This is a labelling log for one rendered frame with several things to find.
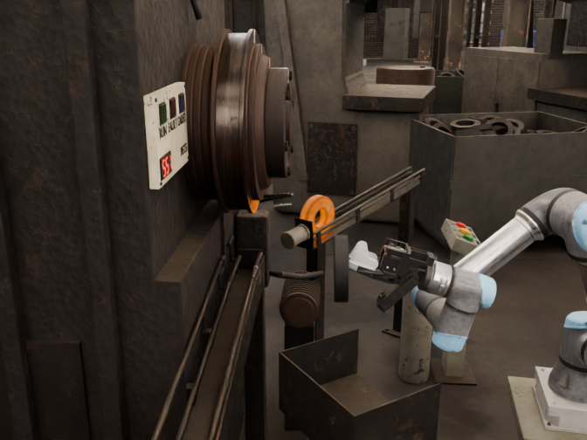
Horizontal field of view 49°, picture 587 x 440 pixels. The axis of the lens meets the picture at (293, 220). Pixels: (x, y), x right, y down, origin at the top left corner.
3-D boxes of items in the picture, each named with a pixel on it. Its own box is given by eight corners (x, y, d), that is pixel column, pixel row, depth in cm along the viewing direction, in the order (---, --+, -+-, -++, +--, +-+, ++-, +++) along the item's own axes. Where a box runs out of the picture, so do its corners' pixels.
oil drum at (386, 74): (373, 159, 645) (377, 68, 618) (370, 147, 701) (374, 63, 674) (433, 160, 641) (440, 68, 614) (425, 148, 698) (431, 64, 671)
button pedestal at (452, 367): (436, 388, 251) (448, 237, 232) (428, 356, 274) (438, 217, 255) (478, 388, 250) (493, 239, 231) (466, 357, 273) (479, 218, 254)
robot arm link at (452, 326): (446, 334, 160) (461, 294, 158) (467, 357, 150) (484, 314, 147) (418, 329, 158) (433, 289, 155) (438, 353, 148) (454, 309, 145)
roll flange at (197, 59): (176, 237, 153) (165, 30, 139) (212, 186, 198) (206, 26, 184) (218, 237, 153) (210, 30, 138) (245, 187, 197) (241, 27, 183)
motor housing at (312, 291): (279, 436, 222) (278, 293, 206) (284, 399, 243) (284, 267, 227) (316, 437, 221) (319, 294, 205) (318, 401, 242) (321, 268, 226)
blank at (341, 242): (334, 253, 139) (349, 253, 139) (334, 223, 153) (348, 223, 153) (334, 315, 145) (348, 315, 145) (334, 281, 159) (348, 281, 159)
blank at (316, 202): (309, 246, 229) (316, 248, 227) (293, 217, 219) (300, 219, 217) (333, 215, 235) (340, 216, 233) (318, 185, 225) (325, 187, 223)
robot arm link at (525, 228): (549, 168, 165) (398, 287, 166) (576, 180, 155) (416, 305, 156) (568, 202, 169) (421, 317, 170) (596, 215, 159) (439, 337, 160)
